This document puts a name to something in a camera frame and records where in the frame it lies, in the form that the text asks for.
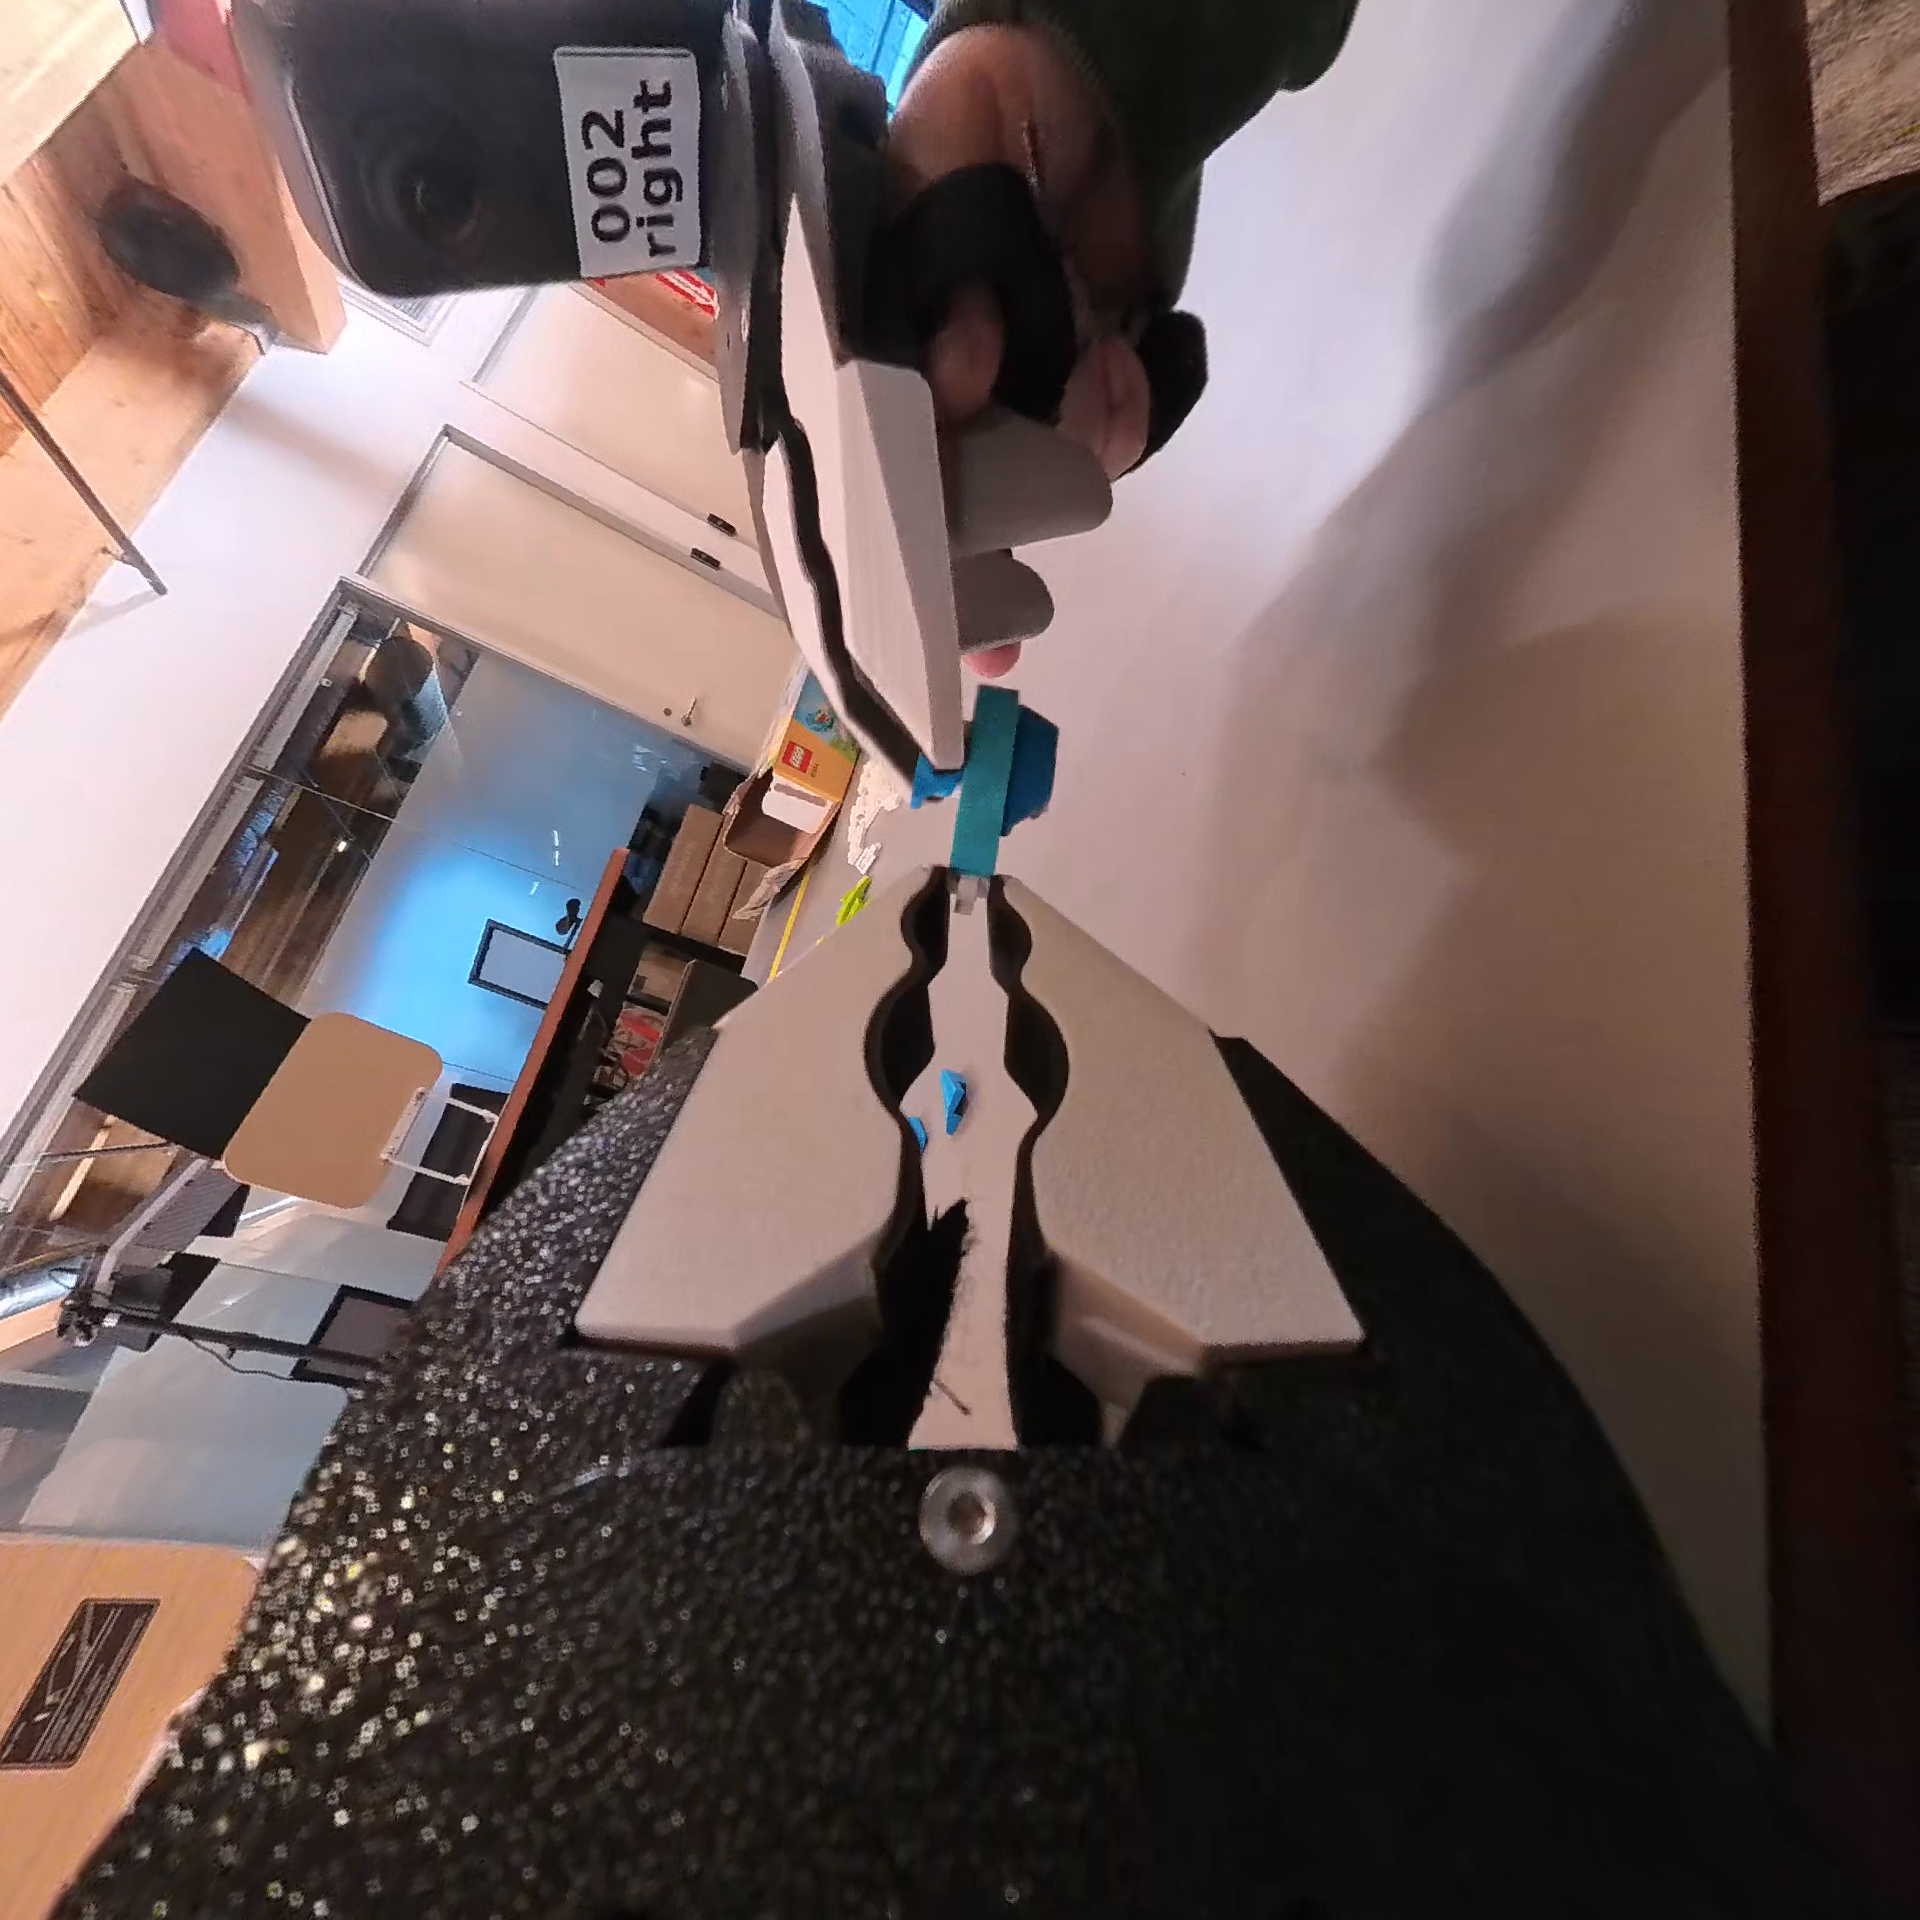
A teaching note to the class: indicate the wooden office desk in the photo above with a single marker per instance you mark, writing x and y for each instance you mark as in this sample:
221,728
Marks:
546,1050

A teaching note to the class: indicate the open cardboard box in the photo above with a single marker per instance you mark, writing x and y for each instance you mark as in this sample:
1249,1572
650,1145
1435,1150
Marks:
773,848

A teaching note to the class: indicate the black metal rod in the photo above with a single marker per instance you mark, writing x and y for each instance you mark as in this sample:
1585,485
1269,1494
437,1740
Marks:
83,486

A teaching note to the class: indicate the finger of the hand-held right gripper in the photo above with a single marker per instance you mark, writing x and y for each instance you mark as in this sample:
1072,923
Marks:
884,569
781,555

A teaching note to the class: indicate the person's right hand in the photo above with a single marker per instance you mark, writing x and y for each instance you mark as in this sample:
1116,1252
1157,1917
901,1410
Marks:
1050,136

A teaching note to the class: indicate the stack of cardboard boxes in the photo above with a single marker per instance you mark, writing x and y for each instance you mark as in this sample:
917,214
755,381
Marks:
705,884

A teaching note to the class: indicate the chair with beige back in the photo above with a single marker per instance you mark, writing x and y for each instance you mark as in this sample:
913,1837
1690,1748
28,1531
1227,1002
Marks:
332,1114

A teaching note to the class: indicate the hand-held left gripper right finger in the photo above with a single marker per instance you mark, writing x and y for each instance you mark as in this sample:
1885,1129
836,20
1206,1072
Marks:
1185,1184

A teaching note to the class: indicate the blue curved lego assembly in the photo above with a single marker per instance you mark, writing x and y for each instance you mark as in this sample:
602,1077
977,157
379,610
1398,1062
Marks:
993,779

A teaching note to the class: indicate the black board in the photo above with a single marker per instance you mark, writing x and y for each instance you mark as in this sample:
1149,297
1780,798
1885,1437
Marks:
188,1050

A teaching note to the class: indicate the person's right forearm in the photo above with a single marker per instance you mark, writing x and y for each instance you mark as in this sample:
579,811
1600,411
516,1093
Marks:
1214,89

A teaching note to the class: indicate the white door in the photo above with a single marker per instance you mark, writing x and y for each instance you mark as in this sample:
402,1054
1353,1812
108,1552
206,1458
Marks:
569,539

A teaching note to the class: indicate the wooden box with black label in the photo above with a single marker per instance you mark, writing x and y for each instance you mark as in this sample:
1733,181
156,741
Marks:
89,1693

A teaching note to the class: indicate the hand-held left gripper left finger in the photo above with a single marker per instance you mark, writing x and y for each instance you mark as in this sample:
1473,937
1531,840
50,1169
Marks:
734,1170

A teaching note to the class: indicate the colourful lego box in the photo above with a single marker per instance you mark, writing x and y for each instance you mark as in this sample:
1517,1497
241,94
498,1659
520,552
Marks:
810,747

